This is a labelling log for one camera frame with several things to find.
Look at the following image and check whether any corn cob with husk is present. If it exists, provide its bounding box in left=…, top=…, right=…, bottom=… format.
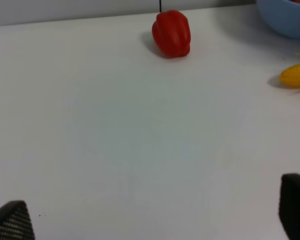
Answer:
left=279, top=54, right=300, bottom=89

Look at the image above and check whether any blue bowl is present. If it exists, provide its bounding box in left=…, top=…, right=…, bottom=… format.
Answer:
left=256, top=0, right=300, bottom=40

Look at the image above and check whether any red bell pepper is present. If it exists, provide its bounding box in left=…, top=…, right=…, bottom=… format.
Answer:
left=151, top=10, right=191, bottom=58

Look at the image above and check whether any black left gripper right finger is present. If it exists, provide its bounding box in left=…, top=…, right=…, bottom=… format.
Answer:
left=279, top=173, right=300, bottom=240

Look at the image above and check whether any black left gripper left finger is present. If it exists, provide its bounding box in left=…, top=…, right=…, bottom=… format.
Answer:
left=0, top=200, right=35, bottom=240

